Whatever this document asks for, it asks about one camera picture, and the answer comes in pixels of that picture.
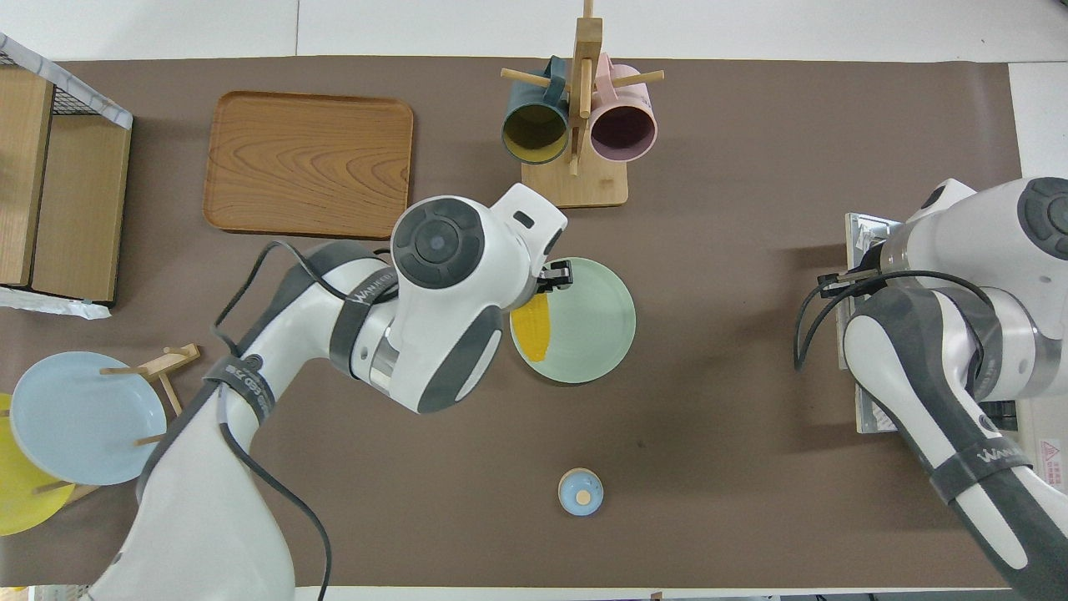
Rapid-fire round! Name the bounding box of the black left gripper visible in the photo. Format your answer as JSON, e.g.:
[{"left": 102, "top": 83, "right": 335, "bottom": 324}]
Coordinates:
[{"left": 535, "top": 257, "right": 577, "bottom": 296}]

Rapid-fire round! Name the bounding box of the mint green plate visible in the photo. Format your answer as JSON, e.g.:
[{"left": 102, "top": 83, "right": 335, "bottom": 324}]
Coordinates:
[{"left": 509, "top": 257, "right": 637, "bottom": 385}]

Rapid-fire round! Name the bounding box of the yellow corn cob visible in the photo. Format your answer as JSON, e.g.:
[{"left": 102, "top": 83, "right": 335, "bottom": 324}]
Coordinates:
[{"left": 511, "top": 292, "right": 552, "bottom": 362}]

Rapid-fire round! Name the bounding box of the wooden mug rack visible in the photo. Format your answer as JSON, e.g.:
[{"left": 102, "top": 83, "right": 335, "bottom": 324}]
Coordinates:
[{"left": 499, "top": 0, "right": 666, "bottom": 210}]

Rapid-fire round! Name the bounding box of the dark teal mug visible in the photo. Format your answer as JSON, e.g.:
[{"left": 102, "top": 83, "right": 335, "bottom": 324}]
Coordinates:
[{"left": 501, "top": 56, "right": 571, "bottom": 166}]

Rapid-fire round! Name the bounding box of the pink mug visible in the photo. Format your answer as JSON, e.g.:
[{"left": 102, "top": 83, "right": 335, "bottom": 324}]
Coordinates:
[{"left": 588, "top": 53, "right": 659, "bottom": 164}]

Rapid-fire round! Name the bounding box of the brown table mat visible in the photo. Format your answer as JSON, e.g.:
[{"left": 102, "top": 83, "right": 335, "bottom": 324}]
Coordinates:
[{"left": 0, "top": 56, "right": 1023, "bottom": 589}]

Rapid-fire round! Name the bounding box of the small blue bell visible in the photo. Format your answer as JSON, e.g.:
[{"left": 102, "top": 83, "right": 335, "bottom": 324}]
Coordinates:
[{"left": 557, "top": 468, "right": 605, "bottom": 518}]

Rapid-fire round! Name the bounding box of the wooden tray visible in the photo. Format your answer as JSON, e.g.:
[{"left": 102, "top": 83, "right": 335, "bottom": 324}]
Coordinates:
[{"left": 203, "top": 90, "right": 416, "bottom": 240}]

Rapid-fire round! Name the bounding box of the wooden plate rack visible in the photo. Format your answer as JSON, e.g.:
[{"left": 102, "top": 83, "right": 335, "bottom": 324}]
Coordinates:
[{"left": 33, "top": 343, "right": 201, "bottom": 502}]

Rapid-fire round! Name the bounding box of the light blue plate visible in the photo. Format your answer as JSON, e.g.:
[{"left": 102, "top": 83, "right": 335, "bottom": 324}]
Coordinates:
[{"left": 10, "top": 351, "right": 168, "bottom": 487}]

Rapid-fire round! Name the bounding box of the white checkered cloth liner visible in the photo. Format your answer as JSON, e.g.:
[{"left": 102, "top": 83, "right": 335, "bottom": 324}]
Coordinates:
[{"left": 0, "top": 33, "right": 134, "bottom": 321}]

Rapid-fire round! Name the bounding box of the yellow plate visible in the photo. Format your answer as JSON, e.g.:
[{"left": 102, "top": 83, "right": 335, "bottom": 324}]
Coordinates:
[{"left": 0, "top": 392, "right": 76, "bottom": 537}]

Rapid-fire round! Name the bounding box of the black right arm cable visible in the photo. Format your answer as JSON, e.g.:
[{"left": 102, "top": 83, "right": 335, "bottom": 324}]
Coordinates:
[{"left": 793, "top": 269, "right": 994, "bottom": 372}]

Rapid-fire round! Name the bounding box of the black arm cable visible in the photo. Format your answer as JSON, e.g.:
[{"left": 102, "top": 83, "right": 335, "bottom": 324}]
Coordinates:
[
  {"left": 213, "top": 240, "right": 335, "bottom": 601},
  {"left": 793, "top": 269, "right": 994, "bottom": 372}
]

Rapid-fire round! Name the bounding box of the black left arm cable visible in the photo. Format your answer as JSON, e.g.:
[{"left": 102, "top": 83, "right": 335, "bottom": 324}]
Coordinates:
[{"left": 213, "top": 240, "right": 335, "bottom": 601}]

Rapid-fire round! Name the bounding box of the black wire basket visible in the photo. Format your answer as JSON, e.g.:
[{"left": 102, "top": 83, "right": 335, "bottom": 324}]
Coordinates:
[{"left": 0, "top": 50, "right": 109, "bottom": 118}]

